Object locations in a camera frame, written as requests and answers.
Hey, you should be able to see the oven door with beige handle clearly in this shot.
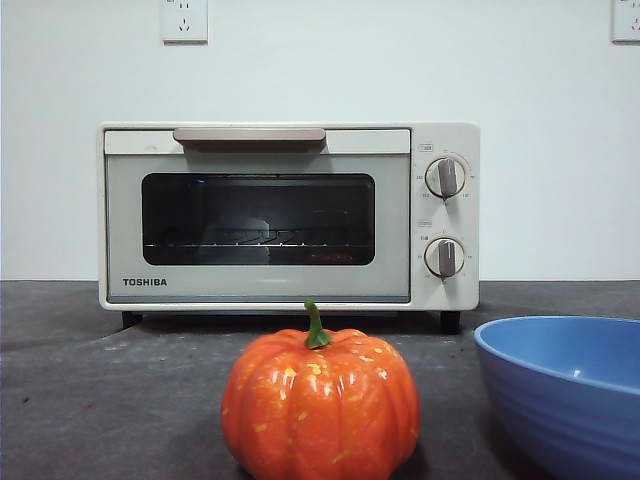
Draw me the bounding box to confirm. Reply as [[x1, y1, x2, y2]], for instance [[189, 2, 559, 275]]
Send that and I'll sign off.
[[103, 127, 413, 305]]

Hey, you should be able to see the orange toy pumpkin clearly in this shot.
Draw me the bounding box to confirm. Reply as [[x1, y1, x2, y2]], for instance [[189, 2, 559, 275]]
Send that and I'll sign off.
[[220, 298, 422, 480]]

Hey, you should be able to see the blue ribbed bowl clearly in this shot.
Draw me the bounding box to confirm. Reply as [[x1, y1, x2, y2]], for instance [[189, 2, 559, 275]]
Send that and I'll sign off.
[[473, 314, 640, 480]]

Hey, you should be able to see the beige timer knob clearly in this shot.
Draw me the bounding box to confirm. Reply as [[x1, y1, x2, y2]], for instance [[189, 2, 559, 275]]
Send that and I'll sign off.
[[423, 237, 467, 279]]

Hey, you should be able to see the beige temperature knob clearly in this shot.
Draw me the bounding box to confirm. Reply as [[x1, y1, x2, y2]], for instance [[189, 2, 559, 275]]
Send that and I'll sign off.
[[424, 156, 469, 200]]

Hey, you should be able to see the cream Toshiba toaster oven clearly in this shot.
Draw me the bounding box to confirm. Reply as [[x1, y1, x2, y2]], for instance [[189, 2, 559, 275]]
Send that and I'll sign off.
[[96, 121, 482, 334]]

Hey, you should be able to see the metal wire oven rack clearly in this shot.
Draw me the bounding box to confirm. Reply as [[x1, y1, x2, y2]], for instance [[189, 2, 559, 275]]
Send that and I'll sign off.
[[144, 241, 352, 250]]

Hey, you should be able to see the white wall socket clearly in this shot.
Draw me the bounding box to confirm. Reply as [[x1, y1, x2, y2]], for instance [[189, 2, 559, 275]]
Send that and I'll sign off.
[[160, 0, 209, 45], [610, 0, 640, 45]]

